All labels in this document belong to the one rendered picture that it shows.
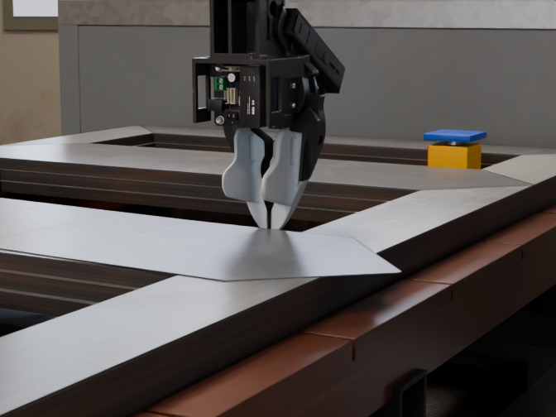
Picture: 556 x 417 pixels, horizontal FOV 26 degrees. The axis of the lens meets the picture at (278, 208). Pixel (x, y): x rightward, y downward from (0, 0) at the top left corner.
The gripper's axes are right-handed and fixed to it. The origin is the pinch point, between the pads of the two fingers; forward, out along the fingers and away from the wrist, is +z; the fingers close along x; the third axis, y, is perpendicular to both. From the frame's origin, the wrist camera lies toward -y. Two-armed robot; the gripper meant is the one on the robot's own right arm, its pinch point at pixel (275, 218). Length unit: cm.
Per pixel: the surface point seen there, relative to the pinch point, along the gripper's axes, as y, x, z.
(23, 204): 1.2, -26.5, 0.7
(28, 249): 17.5, -12.1, 0.6
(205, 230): 4.2, -4.3, 0.7
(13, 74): -269, -263, 9
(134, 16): -71, -65, -16
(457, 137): -48.2, -1.7, -2.0
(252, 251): 10.3, 3.7, 0.6
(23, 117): -269, -259, 25
